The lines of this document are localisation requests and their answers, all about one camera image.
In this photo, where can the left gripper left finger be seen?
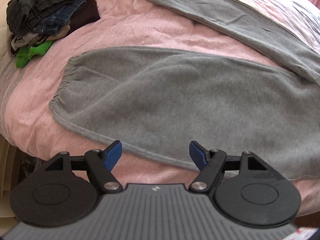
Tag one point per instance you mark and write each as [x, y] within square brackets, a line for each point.
[100, 164]

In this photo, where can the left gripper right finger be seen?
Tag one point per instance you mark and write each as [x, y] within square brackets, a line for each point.
[210, 164]

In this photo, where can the grey sweatpants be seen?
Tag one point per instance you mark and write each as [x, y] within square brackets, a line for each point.
[157, 100]

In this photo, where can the green knitted garment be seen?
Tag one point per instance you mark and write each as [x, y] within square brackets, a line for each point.
[26, 53]

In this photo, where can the pink duvet cover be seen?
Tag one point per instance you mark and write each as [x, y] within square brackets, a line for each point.
[27, 121]

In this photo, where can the light grey garment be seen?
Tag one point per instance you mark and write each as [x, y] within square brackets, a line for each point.
[14, 43]

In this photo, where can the dark maroon garment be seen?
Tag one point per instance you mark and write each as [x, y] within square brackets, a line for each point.
[86, 14]

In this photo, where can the blue denim jeans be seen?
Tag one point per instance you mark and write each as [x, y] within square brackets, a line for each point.
[58, 19]

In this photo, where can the black jacket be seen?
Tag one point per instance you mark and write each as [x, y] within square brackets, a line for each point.
[24, 15]

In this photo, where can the cream padded headboard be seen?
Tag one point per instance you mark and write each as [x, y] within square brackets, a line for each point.
[3, 28]

